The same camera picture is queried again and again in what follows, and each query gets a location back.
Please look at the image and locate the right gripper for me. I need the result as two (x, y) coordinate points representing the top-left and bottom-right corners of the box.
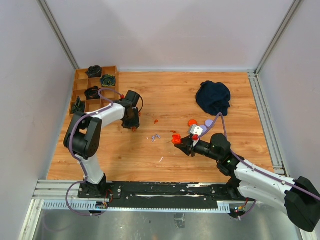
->
(175, 135), (221, 162)

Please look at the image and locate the orange earbud charging case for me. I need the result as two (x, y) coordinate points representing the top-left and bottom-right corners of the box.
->
(171, 133), (182, 145)

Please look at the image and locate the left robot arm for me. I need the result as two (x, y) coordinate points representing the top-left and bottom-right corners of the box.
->
(63, 88), (143, 199)

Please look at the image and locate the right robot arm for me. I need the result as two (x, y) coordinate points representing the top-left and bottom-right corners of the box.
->
(171, 133), (320, 232)

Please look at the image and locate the wooden compartment tray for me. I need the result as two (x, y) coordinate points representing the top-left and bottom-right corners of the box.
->
(69, 66), (120, 116)

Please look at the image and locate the black orange rolled tie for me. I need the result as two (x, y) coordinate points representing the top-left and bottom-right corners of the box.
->
(84, 86), (101, 100)

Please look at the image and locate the green yellow rolled tie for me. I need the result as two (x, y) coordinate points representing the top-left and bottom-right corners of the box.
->
(100, 74), (116, 87)

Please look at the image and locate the dark green folded tie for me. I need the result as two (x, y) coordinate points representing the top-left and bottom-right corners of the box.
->
(70, 96), (86, 114)

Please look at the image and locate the navy blue cloth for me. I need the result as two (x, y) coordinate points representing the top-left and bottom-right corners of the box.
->
(195, 80), (231, 116)

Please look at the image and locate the black rolled tie top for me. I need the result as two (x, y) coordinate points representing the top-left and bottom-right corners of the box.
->
(85, 65), (102, 78)

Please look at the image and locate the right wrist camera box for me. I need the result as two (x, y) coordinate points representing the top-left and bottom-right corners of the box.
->
(188, 124), (204, 147)

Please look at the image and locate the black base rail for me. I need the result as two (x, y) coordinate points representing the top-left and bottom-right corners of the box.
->
(78, 181), (247, 210)

